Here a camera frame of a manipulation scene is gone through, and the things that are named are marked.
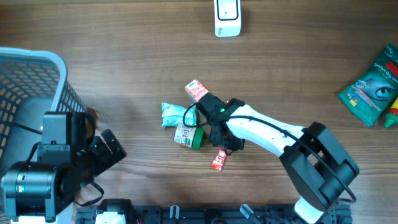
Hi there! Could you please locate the grey plastic basket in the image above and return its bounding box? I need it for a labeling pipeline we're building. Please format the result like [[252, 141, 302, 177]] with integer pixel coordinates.
[[0, 47, 88, 224]]

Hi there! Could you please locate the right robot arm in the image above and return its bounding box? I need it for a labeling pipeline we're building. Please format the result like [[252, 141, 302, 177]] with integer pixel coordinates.
[[195, 93, 359, 223]]

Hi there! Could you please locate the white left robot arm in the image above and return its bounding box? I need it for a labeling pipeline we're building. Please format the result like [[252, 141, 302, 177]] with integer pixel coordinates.
[[2, 111, 127, 223]]

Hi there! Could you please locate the red coffee stick sachet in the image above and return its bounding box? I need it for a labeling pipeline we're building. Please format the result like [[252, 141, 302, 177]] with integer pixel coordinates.
[[211, 147, 228, 171]]

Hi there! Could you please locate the mint green wipes packet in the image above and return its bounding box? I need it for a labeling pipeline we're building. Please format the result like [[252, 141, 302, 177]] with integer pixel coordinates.
[[162, 103, 197, 128]]

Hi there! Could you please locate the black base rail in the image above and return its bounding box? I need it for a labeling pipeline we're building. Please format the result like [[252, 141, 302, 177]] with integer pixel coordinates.
[[74, 198, 352, 224]]

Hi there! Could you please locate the white barcode scanner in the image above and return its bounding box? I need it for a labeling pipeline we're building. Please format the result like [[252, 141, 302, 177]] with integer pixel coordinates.
[[213, 0, 242, 37]]

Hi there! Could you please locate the green gloves packet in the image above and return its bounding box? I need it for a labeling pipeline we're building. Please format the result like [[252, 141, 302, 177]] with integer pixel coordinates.
[[338, 43, 397, 126]]

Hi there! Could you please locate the red tissue pack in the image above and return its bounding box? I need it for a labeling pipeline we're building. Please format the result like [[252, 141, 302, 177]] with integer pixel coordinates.
[[185, 80, 209, 102]]

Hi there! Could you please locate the jar with green lid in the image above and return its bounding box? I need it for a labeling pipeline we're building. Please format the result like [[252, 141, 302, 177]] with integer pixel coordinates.
[[174, 123, 205, 150]]

